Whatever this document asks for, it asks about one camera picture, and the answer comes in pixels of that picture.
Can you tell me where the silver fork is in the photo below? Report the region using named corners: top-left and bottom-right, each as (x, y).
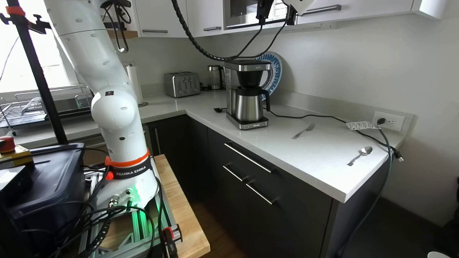
top-left (292, 123), bottom-right (317, 140)

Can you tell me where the steel coffee carafe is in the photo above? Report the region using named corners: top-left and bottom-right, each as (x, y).
top-left (227, 84), bottom-right (270, 125)

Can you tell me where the steel kettle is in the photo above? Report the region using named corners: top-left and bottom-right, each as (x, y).
top-left (207, 63), bottom-right (227, 92)

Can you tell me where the black tripod stand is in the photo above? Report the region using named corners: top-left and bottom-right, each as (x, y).
top-left (0, 0), bottom-right (69, 146)

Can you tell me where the white paper towel roll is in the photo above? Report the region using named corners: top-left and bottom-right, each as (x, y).
top-left (125, 61), bottom-right (145, 104)

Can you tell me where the white wall cabinet carcass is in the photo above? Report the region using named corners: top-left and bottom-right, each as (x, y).
top-left (412, 0), bottom-right (449, 20)

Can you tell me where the black coffee maker cable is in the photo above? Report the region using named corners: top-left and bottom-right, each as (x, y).
top-left (264, 107), bottom-right (350, 126)

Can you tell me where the stainless steel microwave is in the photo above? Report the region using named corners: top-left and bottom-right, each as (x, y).
top-left (223, 0), bottom-right (289, 30)

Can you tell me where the teal cable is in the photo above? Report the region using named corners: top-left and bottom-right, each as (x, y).
top-left (335, 142), bottom-right (396, 258)

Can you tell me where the silver toaster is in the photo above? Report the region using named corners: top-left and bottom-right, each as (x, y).
top-left (164, 70), bottom-right (203, 99)

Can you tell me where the black plug cable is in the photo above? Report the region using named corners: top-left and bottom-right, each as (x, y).
top-left (376, 116), bottom-right (406, 163)

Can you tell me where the black cable bundle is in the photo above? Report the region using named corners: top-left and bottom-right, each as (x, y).
top-left (45, 176), bottom-right (170, 258)

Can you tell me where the white power strip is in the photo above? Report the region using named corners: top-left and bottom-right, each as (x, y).
top-left (345, 119), bottom-right (381, 133)

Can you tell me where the red black clamp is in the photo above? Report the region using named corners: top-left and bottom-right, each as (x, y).
top-left (161, 222), bottom-right (186, 246)

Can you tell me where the metal dish rack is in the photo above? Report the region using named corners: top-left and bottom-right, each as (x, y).
top-left (0, 86), bottom-right (94, 129)

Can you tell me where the white cabinet door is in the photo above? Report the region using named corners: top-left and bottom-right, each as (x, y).
top-left (135, 0), bottom-right (190, 40)
top-left (295, 0), bottom-right (416, 26)
top-left (186, 0), bottom-right (226, 39)

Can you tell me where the small red object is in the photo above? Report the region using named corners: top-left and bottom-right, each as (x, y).
top-left (0, 135), bottom-right (18, 155)

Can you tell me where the dark drawer cabinet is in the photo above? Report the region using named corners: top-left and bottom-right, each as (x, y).
top-left (186, 113), bottom-right (392, 258)

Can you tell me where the thin black cable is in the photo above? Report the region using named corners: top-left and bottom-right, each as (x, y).
top-left (224, 18), bottom-right (266, 63)
top-left (229, 4), bottom-right (296, 63)

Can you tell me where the black steel coffee maker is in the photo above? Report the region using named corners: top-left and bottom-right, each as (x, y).
top-left (223, 56), bottom-right (274, 132)

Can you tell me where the yellow wooden block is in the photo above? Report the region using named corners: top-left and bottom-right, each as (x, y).
top-left (0, 145), bottom-right (35, 169)

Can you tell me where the dark corner cabinet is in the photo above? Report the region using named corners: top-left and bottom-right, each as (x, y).
top-left (142, 113), bottom-right (208, 205)

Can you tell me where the black hanging cable loop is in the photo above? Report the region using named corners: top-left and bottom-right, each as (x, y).
top-left (99, 0), bottom-right (132, 54)

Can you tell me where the blue white decorative plate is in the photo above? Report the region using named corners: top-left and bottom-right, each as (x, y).
top-left (259, 50), bottom-right (286, 100)

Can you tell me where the large bright window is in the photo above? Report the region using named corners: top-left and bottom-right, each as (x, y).
top-left (0, 0), bottom-right (81, 94)

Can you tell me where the black corrugated cable hose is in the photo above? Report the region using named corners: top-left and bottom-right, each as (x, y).
top-left (171, 0), bottom-right (231, 63)

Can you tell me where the black equipment case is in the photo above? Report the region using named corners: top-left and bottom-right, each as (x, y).
top-left (0, 142), bottom-right (89, 258)

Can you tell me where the silver spoon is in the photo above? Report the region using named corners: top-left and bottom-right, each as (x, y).
top-left (346, 145), bottom-right (375, 168)

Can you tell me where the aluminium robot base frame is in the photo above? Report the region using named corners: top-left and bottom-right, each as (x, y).
top-left (92, 183), bottom-right (174, 258)

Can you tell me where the white wall outlet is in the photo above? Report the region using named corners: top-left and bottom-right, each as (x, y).
top-left (372, 110), bottom-right (408, 133)

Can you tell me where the wooden butcher block cart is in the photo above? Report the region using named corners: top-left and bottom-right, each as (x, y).
top-left (151, 152), bottom-right (213, 258)

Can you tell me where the silver bar drawer handle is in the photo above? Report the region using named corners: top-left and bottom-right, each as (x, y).
top-left (221, 163), bottom-right (250, 185)
top-left (244, 182), bottom-right (280, 208)

